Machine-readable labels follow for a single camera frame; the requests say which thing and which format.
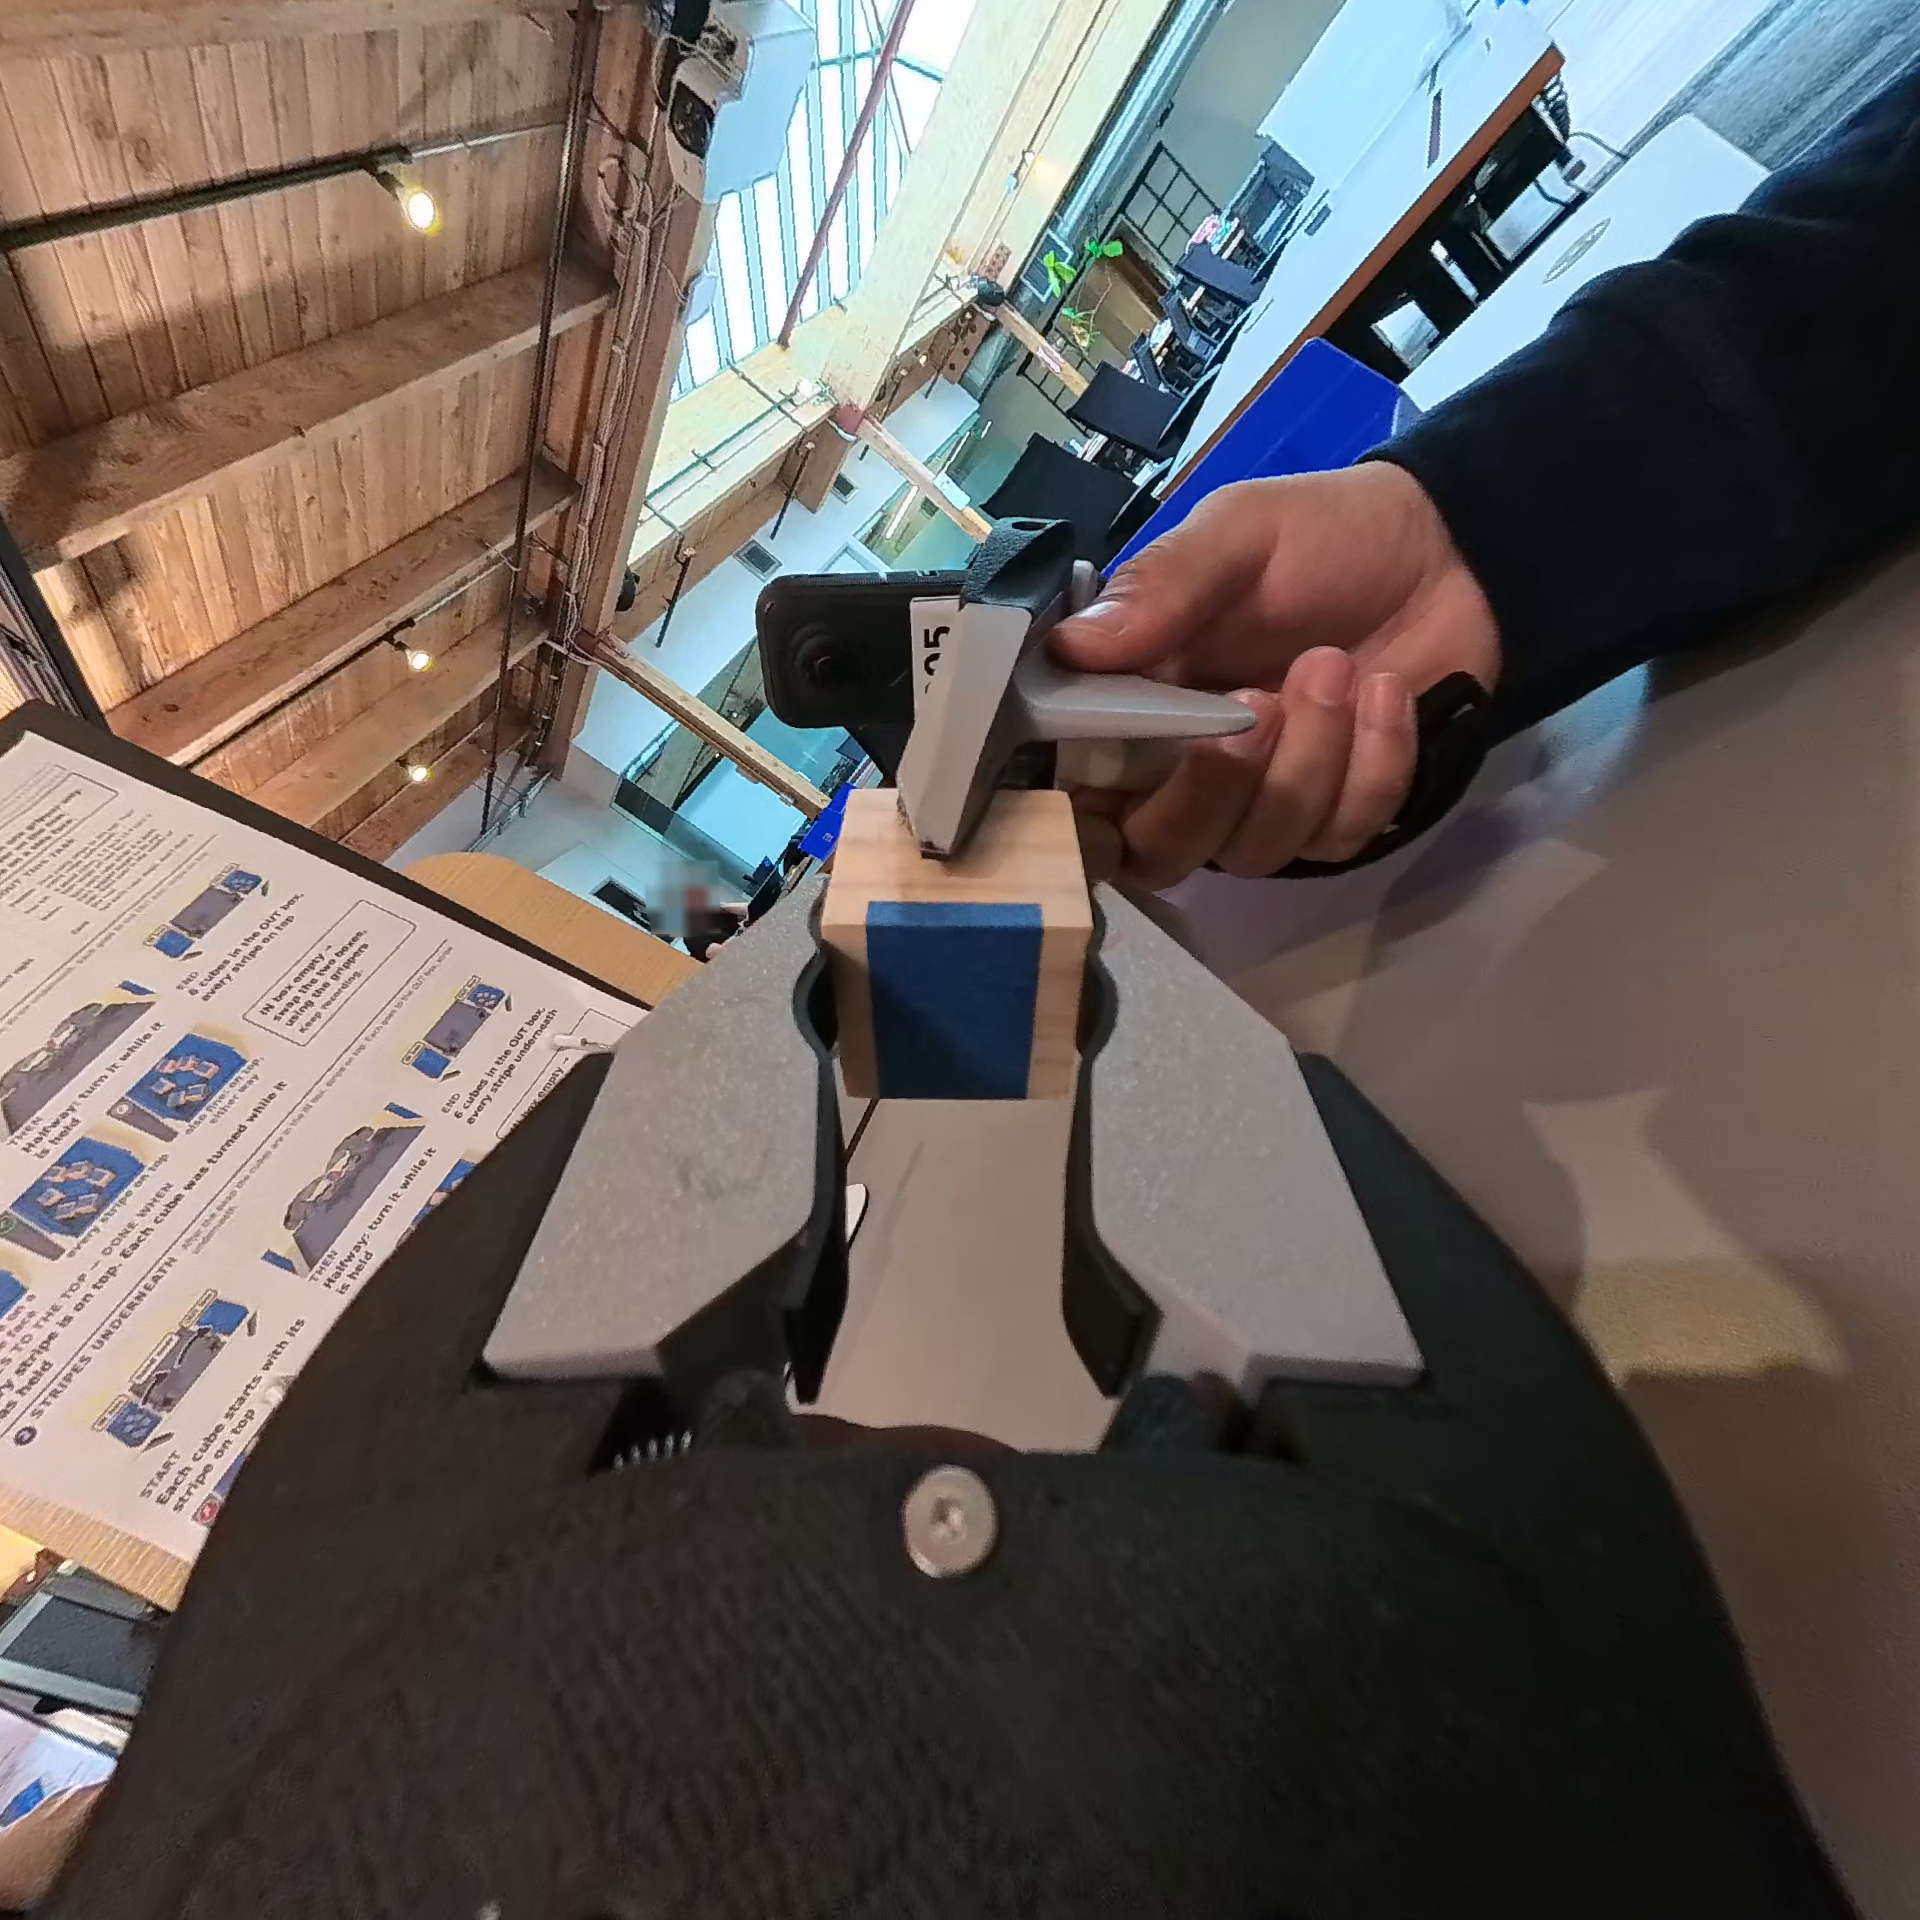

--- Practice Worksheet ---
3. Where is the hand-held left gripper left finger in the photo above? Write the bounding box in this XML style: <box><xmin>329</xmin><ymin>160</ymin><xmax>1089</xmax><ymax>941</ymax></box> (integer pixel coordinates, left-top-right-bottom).
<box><xmin>482</xmin><ymin>878</ymin><xmax>856</xmax><ymax>1403</ymax></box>

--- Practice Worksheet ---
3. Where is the white background table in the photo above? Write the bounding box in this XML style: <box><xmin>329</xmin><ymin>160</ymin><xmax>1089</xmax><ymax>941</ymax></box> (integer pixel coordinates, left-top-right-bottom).
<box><xmin>1161</xmin><ymin>0</ymin><xmax>1567</xmax><ymax>496</ymax></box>

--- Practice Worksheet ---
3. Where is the person's right hand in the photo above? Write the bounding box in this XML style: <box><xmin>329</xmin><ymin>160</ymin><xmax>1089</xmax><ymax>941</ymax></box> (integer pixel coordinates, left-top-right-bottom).
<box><xmin>1046</xmin><ymin>457</ymin><xmax>1501</xmax><ymax>888</ymax></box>

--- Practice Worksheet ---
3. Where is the wooden cube with blue stripe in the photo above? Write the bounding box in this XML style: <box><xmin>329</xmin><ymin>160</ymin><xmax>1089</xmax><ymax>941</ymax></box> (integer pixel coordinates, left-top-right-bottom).
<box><xmin>819</xmin><ymin>792</ymin><xmax>1087</xmax><ymax>1105</ymax></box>

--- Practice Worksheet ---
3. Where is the blue plastic bin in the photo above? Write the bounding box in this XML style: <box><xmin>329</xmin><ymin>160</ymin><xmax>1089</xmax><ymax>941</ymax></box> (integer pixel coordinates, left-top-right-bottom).
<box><xmin>1118</xmin><ymin>336</ymin><xmax>1423</xmax><ymax>571</ymax></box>

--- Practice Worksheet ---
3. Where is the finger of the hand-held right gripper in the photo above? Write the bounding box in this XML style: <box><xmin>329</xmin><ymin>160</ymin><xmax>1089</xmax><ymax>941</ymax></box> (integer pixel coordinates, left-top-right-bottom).
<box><xmin>896</xmin><ymin>598</ymin><xmax>1040</xmax><ymax>863</ymax></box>

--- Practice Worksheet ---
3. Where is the instruction sheet on stand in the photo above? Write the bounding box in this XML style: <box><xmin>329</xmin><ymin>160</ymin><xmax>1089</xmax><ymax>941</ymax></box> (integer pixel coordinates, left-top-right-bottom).
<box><xmin>0</xmin><ymin>697</ymin><xmax>705</xmax><ymax>1614</ymax></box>

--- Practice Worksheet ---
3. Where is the small printed paper sheet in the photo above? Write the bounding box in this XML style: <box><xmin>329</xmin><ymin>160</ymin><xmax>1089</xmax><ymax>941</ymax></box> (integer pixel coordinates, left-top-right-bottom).
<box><xmin>0</xmin><ymin>1710</ymin><xmax>114</xmax><ymax>1840</ymax></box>

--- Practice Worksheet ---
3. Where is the black office chair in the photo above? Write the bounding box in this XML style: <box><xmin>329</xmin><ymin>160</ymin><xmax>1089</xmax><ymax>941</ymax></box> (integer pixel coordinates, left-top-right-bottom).
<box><xmin>1067</xmin><ymin>360</ymin><xmax>1201</xmax><ymax>459</ymax></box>

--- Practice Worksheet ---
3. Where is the printed instruction sheet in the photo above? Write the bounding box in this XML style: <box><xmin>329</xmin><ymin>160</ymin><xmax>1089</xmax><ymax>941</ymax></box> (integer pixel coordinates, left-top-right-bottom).
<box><xmin>0</xmin><ymin>720</ymin><xmax>648</xmax><ymax>1567</ymax></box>

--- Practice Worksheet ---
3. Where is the person's right forearm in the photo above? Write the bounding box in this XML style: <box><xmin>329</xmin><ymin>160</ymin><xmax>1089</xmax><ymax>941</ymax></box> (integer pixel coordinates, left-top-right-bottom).
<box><xmin>1371</xmin><ymin>67</ymin><xmax>1920</xmax><ymax>753</ymax></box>

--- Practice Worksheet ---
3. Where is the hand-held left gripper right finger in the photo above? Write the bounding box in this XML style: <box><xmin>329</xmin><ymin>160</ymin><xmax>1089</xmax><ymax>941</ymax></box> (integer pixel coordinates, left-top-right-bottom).
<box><xmin>1063</xmin><ymin>882</ymin><xmax>1426</xmax><ymax>1403</ymax></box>

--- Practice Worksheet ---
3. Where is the green plant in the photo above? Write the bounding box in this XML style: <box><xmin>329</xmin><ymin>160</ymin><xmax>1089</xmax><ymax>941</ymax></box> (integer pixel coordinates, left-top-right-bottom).
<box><xmin>1040</xmin><ymin>231</ymin><xmax>1128</xmax><ymax>339</ymax></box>

